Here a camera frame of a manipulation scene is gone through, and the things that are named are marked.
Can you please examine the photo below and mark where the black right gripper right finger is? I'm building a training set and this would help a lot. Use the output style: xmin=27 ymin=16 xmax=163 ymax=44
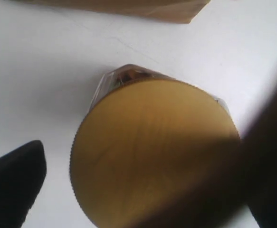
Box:
xmin=238 ymin=51 xmax=277 ymax=228

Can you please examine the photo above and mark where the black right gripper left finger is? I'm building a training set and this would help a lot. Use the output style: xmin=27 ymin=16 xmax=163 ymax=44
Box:
xmin=0 ymin=140 xmax=47 ymax=228

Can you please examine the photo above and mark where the yellow-lid plastic snack jar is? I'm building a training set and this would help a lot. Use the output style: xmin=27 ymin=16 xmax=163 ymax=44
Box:
xmin=69 ymin=64 xmax=240 ymax=228

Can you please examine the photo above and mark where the brown paper bag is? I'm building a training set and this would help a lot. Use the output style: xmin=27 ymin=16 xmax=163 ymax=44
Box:
xmin=0 ymin=0 xmax=211 ymax=25

